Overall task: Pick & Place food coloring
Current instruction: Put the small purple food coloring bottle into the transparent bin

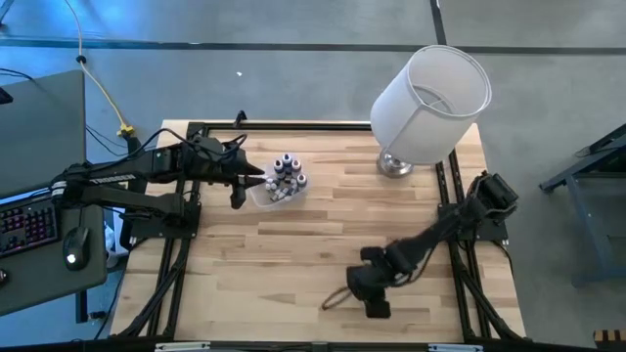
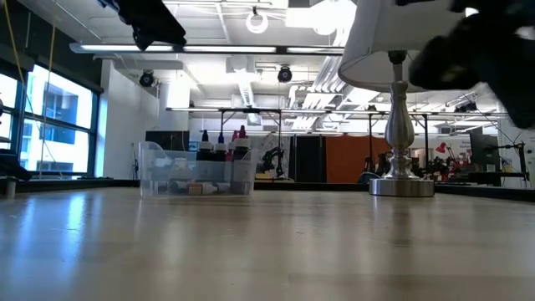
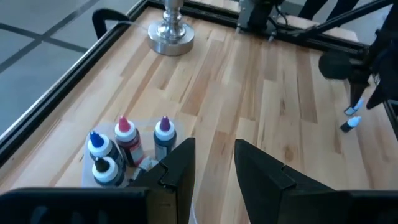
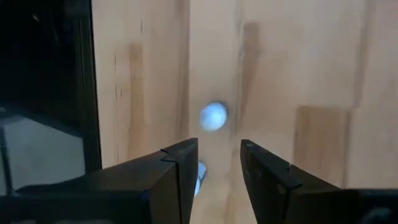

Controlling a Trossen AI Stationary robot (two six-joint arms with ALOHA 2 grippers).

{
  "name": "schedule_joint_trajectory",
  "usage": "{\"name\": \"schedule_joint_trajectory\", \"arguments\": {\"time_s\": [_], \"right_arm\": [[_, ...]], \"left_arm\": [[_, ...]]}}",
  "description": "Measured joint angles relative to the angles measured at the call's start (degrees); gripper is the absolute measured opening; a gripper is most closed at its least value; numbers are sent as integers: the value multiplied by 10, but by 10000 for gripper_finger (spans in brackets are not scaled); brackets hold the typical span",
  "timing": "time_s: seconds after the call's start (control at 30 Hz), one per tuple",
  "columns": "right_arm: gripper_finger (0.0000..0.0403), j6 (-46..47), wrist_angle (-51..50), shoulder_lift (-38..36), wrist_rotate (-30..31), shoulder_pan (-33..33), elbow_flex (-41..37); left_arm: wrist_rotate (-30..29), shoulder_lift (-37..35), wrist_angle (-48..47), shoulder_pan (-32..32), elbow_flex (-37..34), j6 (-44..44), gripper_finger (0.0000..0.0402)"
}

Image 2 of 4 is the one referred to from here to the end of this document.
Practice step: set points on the silver lamp white shade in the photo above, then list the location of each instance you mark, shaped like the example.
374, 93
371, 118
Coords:
400, 125

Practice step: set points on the black ceiling camera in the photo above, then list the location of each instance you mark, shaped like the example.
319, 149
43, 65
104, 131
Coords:
285, 75
146, 79

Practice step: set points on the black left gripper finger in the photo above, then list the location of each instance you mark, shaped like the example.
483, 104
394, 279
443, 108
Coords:
156, 23

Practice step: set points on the black background table frame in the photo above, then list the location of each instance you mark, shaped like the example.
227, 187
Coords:
251, 110

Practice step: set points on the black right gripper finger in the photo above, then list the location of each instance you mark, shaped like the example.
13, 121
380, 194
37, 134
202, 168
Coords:
451, 67

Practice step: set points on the red desk lamp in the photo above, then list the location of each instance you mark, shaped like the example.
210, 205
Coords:
440, 147

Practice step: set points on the dark monitor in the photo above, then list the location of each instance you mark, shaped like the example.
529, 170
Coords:
485, 150

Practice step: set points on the small white post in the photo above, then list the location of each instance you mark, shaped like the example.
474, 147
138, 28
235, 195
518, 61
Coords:
10, 189

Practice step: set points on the orange curtain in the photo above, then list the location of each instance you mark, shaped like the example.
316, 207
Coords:
347, 159

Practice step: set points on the black diagonal frame brace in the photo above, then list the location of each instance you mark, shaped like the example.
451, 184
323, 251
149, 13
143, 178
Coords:
12, 165

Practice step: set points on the black screen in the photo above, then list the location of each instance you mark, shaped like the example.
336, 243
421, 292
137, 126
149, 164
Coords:
167, 140

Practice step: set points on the clear plastic bin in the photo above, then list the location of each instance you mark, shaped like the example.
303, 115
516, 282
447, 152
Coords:
148, 167

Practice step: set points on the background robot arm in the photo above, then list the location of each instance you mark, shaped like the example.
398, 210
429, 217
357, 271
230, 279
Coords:
273, 156

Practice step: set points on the black panel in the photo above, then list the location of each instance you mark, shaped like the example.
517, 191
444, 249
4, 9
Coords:
309, 159

